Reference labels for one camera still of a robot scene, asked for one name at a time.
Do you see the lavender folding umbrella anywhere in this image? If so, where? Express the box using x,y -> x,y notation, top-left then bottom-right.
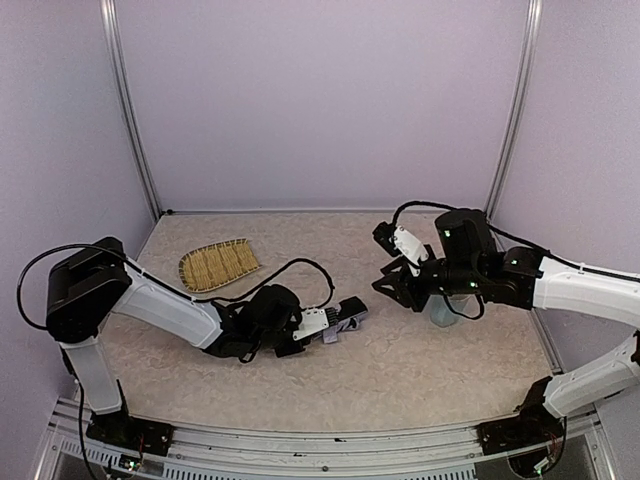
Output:
321,316 -> 365,344

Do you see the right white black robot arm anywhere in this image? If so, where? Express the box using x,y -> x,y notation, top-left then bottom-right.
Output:
372,207 -> 639,419

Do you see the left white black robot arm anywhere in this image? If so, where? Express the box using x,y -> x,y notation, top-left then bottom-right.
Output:
45,237 -> 368,424

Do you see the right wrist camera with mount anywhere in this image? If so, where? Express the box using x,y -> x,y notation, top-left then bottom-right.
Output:
372,222 -> 435,276

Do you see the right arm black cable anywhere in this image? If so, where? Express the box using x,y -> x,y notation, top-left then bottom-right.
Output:
389,200 -> 640,321

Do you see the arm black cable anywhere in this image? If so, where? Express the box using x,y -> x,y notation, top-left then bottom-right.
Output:
389,200 -> 640,321
14,243 -> 336,480

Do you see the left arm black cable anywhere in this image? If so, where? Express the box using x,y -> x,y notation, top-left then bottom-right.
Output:
14,243 -> 336,480

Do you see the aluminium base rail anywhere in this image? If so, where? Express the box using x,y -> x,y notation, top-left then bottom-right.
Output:
28,398 -> 620,479

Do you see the right aluminium frame post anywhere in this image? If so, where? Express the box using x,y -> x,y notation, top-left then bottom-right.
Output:
485,0 -> 543,218

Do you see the aluminium frame post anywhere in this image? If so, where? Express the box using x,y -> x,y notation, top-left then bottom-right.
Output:
485,0 -> 543,218
100,0 -> 163,222

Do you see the left aluminium frame post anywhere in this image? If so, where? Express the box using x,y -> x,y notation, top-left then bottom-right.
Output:
100,0 -> 163,222

